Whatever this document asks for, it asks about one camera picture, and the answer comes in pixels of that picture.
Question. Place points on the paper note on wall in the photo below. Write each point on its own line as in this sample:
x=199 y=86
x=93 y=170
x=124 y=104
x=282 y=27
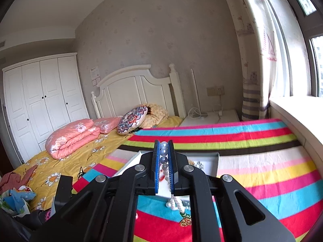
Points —
x=94 y=72

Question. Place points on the white pole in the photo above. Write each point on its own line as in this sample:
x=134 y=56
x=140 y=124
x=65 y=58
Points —
x=194 y=93

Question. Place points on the printed curtain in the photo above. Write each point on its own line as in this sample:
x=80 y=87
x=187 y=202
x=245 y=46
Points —
x=254 y=55

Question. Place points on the white window sill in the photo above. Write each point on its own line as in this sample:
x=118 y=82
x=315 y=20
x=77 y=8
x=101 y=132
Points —
x=302 y=121

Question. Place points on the colourful striped blanket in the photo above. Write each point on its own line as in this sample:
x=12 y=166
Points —
x=252 y=156

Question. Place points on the white nightstand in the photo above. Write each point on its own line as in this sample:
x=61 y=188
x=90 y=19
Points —
x=222 y=119

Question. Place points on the pink pillow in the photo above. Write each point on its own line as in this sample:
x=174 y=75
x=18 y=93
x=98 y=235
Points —
x=108 y=124

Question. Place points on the white wardrobe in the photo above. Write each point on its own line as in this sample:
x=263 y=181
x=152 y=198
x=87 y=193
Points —
x=37 y=100

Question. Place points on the yellow floral bed sheet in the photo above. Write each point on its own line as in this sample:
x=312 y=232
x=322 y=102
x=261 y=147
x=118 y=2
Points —
x=75 y=153

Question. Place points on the white cardboard box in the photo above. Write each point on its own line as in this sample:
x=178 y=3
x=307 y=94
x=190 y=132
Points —
x=210 y=162

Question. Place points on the pink folded quilt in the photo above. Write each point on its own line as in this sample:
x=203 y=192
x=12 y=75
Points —
x=70 y=136

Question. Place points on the white bed headboard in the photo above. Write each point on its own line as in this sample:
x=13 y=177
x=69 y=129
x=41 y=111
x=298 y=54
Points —
x=131 y=90

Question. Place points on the yellow pillow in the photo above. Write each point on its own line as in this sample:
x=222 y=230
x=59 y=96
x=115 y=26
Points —
x=156 y=116

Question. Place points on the red garment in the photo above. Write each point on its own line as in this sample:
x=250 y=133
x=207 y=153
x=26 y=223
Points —
x=15 y=179

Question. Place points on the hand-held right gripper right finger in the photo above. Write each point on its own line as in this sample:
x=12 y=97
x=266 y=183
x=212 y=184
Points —
x=171 y=166

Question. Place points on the blue patterned cloth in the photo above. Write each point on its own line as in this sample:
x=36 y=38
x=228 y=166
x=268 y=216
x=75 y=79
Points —
x=20 y=196

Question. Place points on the wall socket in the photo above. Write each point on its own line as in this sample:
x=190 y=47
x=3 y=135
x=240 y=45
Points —
x=215 y=90

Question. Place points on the round patterned cushion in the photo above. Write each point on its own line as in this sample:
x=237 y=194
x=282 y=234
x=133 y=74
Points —
x=131 y=119

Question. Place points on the window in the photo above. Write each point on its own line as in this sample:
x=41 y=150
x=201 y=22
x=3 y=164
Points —
x=318 y=63

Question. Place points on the person's dark clothing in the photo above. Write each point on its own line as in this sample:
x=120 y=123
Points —
x=15 y=229

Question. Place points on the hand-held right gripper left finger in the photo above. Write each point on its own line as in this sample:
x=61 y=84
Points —
x=157 y=166

